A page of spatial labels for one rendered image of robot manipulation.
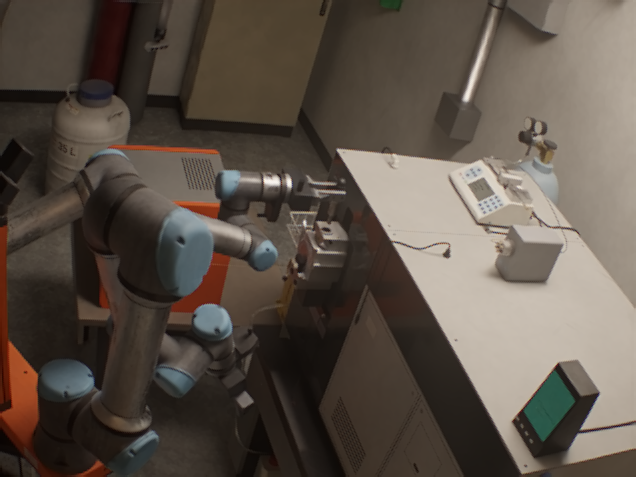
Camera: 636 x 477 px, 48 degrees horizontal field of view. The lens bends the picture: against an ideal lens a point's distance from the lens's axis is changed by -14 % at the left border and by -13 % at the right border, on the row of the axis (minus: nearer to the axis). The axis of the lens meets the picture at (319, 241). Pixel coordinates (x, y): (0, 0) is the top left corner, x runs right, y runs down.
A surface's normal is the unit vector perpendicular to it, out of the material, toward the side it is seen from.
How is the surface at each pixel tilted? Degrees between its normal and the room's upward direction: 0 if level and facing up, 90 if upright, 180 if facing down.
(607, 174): 90
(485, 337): 0
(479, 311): 0
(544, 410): 80
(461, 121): 90
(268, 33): 90
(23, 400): 0
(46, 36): 90
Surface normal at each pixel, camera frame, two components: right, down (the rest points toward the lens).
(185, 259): 0.87, 0.34
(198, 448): 0.25, -0.81
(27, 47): 0.28, 0.58
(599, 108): -0.93, -0.04
